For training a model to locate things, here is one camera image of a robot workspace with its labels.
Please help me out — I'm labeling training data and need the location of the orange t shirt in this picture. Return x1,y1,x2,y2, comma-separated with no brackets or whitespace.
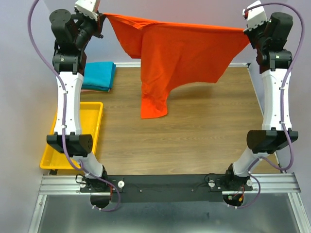
106,13,249,119

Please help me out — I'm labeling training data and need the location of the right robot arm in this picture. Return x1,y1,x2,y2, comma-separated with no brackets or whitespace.
219,7,298,190

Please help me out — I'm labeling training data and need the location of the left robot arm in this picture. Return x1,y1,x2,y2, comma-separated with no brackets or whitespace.
47,9,108,192

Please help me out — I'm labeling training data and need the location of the white table edge strip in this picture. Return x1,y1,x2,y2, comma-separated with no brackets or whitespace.
115,62,249,67

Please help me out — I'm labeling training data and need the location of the teal folded t shirt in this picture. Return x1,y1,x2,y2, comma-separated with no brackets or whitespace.
82,62,116,88

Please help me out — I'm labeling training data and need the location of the pink folded t shirt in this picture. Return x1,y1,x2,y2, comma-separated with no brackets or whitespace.
81,89,110,93

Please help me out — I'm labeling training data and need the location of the yellow plastic bin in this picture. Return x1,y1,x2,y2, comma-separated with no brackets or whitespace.
40,101,104,170

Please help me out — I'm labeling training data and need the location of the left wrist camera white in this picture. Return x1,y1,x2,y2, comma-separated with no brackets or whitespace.
74,0,101,21

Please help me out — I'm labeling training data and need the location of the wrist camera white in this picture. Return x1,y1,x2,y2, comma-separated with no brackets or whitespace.
74,0,101,21
242,0,268,31

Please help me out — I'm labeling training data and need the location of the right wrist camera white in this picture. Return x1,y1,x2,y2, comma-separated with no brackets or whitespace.
242,0,268,31

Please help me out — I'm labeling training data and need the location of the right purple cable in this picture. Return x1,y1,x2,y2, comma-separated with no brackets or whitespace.
227,2,306,210

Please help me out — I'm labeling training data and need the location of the aluminium frame rail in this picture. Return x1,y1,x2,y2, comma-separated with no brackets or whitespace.
29,173,311,233

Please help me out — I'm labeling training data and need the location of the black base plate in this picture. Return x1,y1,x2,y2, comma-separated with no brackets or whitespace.
80,173,253,212

